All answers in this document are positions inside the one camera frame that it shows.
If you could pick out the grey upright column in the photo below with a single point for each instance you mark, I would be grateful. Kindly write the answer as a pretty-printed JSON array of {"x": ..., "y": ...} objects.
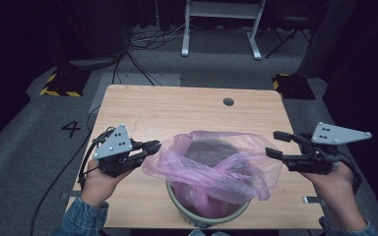
[{"x": 325, "y": 39}]

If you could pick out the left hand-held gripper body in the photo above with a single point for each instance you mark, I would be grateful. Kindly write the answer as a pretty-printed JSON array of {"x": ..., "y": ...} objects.
[{"x": 113, "y": 146}]

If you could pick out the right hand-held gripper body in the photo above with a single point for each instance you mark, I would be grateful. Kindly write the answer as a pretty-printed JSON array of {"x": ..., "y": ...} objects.
[{"x": 311, "y": 162}]

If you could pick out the person's left hand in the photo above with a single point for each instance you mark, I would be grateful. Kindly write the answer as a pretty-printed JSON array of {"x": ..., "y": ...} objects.
[{"x": 96, "y": 187}]

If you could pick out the white metal stand frame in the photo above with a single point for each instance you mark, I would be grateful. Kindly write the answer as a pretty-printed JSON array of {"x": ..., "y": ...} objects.
[{"x": 221, "y": 10}]

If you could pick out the grey table bracket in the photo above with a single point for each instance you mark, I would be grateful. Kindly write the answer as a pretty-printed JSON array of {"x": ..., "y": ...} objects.
[
  {"x": 67, "y": 195},
  {"x": 311, "y": 199}
]

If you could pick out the dark folding stand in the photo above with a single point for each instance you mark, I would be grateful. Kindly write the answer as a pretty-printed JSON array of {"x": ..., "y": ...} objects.
[{"x": 287, "y": 36}]

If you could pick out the person's legs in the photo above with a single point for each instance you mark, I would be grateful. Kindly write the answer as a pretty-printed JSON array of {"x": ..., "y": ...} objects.
[{"x": 206, "y": 233}]

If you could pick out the pink plastic bag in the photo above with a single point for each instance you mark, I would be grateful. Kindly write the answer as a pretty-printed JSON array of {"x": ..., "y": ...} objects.
[{"x": 216, "y": 170}]

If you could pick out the green plastic bin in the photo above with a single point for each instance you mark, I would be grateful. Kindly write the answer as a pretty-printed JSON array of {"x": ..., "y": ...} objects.
[{"x": 190, "y": 219}]

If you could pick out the person's right hand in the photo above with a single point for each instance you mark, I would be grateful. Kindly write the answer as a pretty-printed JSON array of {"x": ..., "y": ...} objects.
[{"x": 334, "y": 185}]

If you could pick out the black yellow striped base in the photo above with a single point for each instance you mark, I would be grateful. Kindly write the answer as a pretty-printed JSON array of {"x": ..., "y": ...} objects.
[
  {"x": 293, "y": 87},
  {"x": 66, "y": 82}
]

